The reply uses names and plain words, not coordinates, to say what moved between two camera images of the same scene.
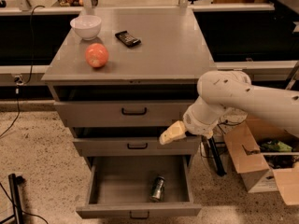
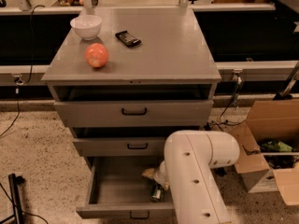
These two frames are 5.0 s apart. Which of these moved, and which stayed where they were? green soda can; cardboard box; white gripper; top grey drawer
Moved: white gripper
Stayed: cardboard box; top grey drawer; green soda can
